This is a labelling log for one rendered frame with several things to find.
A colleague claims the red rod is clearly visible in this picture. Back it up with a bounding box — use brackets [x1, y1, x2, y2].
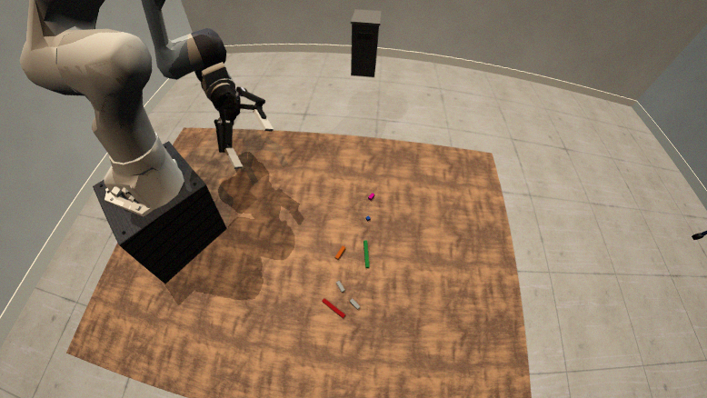
[323, 298, 345, 318]

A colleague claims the green rod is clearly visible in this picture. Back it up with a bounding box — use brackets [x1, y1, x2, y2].
[363, 240, 369, 268]

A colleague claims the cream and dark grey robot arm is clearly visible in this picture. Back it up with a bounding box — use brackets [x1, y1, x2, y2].
[20, 0, 235, 216]

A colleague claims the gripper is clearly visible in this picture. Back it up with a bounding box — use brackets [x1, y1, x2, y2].
[211, 85, 273, 169]

